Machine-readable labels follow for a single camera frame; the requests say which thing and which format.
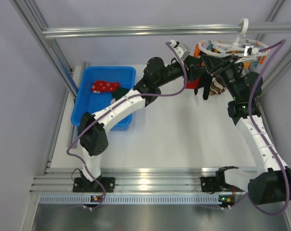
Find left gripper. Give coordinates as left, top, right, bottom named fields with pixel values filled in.
left=155, top=55, right=207, bottom=87

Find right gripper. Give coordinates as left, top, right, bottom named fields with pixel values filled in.
left=202, top=54, right=242, bottom=100

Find white round clip hanger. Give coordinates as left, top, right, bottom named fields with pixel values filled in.
left=198, top=18, right=270, bottom=59

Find black striped sock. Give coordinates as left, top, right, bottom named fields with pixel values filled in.
left=194, top=72, right=212, bottom=100

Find orange clothes peg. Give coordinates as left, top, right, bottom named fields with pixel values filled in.
left=193, top=44, right=204, bottom=58

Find red santa sock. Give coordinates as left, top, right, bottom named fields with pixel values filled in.
left=185, top=77, right=200, bottom=90

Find red snowflake sock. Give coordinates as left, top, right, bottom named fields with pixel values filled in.
left=91, top=80, right=120, bottom=93

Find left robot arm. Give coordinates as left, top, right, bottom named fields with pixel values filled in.
left=73, top=55, right=205, bottom=192

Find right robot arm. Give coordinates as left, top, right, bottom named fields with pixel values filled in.
left=201, top=54, right=291, bottom=205

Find brown patterned sock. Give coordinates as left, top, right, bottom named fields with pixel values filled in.
left=209, top=77, right=226, bottom=96

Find green tree sock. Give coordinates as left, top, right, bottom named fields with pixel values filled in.
left=111, top=87, right=130, bottom=103

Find blue plastic bin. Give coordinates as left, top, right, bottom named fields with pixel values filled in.
left=74, top=66, right=136, bottom=122

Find short aluminium profile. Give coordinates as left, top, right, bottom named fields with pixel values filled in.
left=67, top=62, right=90, bottom=147

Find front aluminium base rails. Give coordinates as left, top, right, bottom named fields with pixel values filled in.
left=30, top=167, right=218, bottom=194

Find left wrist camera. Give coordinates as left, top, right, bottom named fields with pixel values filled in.
left=170, top=40, right=190, bottom=61

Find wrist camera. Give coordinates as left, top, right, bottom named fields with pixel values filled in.
left=235, top=46, right=259, bottom=64
left=170, top=40, right=190, bottom=61

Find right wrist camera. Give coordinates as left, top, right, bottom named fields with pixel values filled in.
left=235, top=46, right=259, bottom=64

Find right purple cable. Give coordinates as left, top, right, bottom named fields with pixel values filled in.
left=232, top=39, right=291, bottom=216

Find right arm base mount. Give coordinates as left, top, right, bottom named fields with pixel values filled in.
left=200, top=177, right=232, bottom=194

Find horizontal aluminium rail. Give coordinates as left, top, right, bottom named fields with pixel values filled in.
left=42, top=22, right=291, bottom=39

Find slotted cable duct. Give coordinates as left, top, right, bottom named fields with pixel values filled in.
left=39, top=194, right=234, bottom=205

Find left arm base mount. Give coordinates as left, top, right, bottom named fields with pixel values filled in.
left=72, top=177, right=115, bottom=193

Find aluminium frame post left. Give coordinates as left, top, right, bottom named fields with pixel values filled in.
left=10, top=0, right=78, bottom=99

